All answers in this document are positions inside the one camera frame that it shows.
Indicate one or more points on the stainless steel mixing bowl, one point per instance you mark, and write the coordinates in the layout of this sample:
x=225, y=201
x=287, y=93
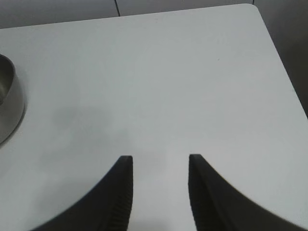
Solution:
x=9, y=103

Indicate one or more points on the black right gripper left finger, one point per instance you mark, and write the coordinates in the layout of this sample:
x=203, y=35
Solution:
x=108, y=199

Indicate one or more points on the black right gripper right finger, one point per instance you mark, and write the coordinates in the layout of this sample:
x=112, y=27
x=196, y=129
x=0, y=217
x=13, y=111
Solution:
x=216, y=199

